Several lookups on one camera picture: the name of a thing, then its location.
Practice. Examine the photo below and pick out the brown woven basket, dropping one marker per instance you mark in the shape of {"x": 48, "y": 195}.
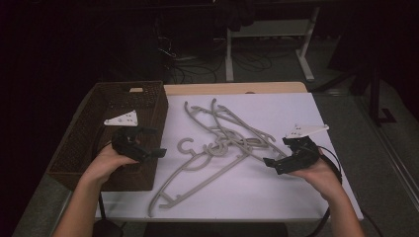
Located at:
{"x": 158, "y": 108}

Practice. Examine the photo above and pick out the white table mat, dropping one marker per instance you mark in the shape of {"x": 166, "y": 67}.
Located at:
{"x": 263, "y": 197}

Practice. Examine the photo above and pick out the dark hanging cloth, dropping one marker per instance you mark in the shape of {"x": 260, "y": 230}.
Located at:
{"x": 235, "y": 15}

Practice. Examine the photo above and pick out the person's left hand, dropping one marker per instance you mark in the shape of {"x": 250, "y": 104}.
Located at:
{"x": 102, "y": 164}

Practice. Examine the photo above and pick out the dark metal stand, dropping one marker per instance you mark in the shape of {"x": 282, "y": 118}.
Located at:
{"x": 374, "y": 98}

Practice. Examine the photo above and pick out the grey plastic clothes hanger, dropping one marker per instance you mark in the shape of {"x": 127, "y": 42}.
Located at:
{"x": 179, "y": 146}
{"x": 201, "y": 126}
{"x": 245, "y": 122}

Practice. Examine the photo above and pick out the person's right hand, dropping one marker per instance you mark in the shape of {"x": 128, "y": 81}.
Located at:
{"x": 324, "y": 179}

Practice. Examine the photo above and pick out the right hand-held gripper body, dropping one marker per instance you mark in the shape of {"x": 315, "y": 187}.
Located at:
{"x": 301, "y": 156}

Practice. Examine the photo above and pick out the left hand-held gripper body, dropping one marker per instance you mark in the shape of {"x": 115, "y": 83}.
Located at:
{"x": 126, "y": 144}

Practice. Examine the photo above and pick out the white metal desk frame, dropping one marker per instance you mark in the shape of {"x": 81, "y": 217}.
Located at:
{"x": 270, "y": 29}

